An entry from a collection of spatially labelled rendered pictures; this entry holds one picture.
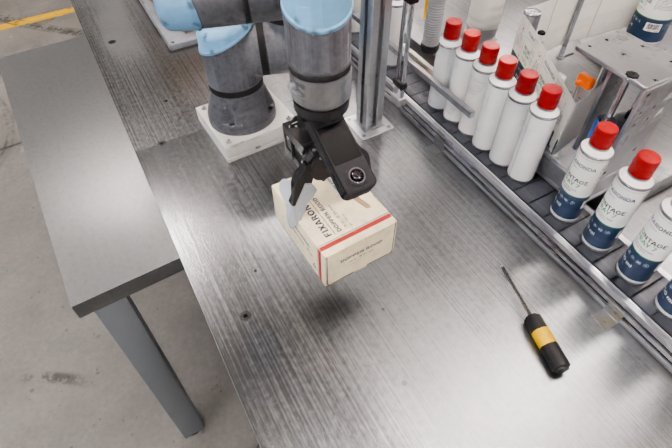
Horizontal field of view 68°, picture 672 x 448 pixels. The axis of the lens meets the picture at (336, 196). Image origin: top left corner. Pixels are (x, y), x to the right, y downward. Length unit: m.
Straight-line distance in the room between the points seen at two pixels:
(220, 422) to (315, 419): 0.93
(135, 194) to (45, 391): 0.98
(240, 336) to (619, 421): 0.58
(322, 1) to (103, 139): 0.82
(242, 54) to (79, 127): 0.48
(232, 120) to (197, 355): 0.94
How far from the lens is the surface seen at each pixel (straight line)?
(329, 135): 0.62
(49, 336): 2.02
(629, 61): 0.94
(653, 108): 0.96
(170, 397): 1.43
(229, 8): 0.64
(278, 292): 0.89
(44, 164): 1.25
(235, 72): 1.04
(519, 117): 0.98
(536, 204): 1.01
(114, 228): 1.05
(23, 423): 1.91
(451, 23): 1.06
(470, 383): 0.84
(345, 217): 0.73
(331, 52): 0.57
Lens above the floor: 1.58
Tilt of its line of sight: 48 degrees down
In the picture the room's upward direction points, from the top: straight up
